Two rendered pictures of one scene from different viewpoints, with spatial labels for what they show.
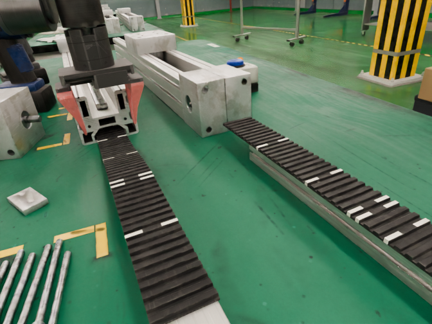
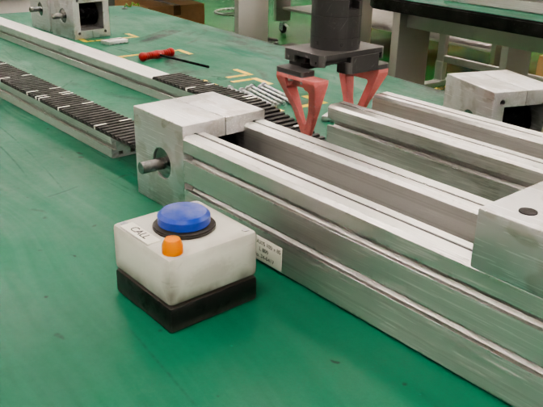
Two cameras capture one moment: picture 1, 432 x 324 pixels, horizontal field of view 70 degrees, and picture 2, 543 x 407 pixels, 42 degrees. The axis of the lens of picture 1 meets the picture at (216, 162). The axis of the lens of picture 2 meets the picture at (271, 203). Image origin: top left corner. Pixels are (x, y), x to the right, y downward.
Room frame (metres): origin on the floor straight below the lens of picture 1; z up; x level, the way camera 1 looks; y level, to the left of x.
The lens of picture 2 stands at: (1.23, -0.15, 1.07)
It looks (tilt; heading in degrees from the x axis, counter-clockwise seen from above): 23 degrees down; 162
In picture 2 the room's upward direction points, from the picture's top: 1 degrees clockwise
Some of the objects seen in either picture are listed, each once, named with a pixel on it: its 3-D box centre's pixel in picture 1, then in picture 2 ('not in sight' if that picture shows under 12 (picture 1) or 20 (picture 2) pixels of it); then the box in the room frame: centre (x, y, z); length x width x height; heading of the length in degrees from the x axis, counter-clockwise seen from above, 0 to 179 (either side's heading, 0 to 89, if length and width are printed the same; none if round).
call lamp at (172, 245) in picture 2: not in sight; (172, 244); (0.79, -0.08, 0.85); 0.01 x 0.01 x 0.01
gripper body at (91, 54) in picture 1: (91, 53); (335, 30); (0.48, 0.17, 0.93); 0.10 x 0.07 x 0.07; 113
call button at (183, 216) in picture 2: (234, 64); (183, 221); (0.75, -0.06, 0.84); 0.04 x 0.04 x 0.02
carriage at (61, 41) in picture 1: (76, 45); not in sight; (1.12, 0.43, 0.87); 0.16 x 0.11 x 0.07; 23
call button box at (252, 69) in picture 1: (232, 78); (194, 256); (0.75, -0.06, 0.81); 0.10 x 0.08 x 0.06; 113
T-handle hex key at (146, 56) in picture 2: not in sight; (180, 60); (-0.08, 0.09, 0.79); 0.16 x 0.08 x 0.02; 29
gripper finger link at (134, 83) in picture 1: (120, 97); (316, 94); (0.49, 0.14, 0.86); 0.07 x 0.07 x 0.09; 23
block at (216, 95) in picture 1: (221, 98); (190, 153); (0.55, -0.02, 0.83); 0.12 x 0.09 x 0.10; 113
